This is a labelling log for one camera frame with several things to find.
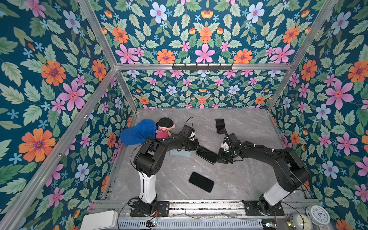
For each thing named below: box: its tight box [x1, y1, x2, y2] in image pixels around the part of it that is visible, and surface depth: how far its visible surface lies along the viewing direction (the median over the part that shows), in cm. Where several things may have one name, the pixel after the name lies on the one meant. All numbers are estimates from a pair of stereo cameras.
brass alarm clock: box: [286, 211, 313, 230], surface depth 67 cm
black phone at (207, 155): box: [195, 146, 219, 165], surface depth 95 cm
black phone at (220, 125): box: [215, 118, 226, 134], surface depth 112 cm
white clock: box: [305, 205, 331, 227], surface depth 70 cm
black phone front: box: [188, 171, 215, 194], surface depth 84 cm
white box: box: [80, 210, 119, 230], surface depth 69 cm
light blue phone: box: [169, 149, 192, 157], surface depth 95 cm
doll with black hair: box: [155, 117, 176, 139], surface depth 103 cm
